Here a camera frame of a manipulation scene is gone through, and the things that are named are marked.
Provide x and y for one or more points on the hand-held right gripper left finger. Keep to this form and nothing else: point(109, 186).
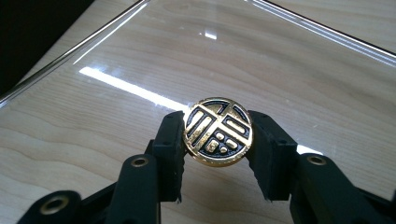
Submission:
point(140, 186)

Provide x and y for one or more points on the clear plastic cup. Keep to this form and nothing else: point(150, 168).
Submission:
point(186, 49)

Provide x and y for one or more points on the gold coin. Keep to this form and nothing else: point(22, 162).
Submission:
point(218, 132)

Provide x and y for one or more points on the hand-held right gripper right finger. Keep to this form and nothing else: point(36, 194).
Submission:
point(280, 168)

